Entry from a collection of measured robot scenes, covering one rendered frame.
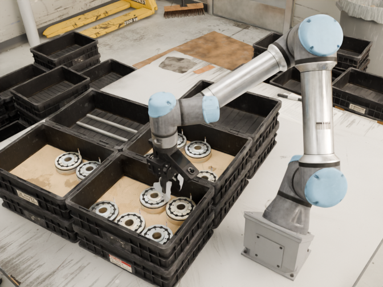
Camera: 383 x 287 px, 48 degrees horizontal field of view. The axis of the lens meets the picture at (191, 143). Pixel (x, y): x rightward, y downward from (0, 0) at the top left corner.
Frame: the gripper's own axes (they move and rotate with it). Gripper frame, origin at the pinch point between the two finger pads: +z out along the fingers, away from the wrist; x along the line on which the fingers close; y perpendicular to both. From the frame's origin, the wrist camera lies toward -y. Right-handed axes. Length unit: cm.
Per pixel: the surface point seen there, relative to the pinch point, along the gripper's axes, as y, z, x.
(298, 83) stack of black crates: 38, 57, -178
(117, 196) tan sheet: 24.0, 12.0, 3.6
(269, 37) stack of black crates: 83, 50, -218
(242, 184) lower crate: -3.7, 21.5, -36.3
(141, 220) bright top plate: 7.6, 9.1, 8.8
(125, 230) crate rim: 3.5, 2.0, 18.9
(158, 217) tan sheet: 5.9, 12.0, 2.6
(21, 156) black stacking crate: 69, 9, 12
